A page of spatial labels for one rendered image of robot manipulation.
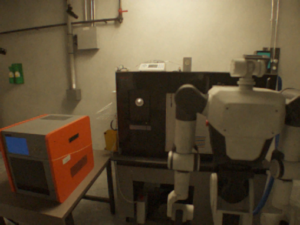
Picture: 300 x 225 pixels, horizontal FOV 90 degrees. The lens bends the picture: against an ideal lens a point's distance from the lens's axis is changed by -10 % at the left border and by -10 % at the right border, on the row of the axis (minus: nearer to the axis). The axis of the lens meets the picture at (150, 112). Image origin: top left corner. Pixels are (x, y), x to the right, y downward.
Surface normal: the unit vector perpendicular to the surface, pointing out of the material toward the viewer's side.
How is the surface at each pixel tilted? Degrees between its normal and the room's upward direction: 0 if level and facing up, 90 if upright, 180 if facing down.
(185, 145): 90
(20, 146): 90
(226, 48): 90
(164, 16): 90
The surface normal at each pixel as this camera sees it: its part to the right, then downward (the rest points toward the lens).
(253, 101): -0.16, -0.53
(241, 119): -0.22, 0.22
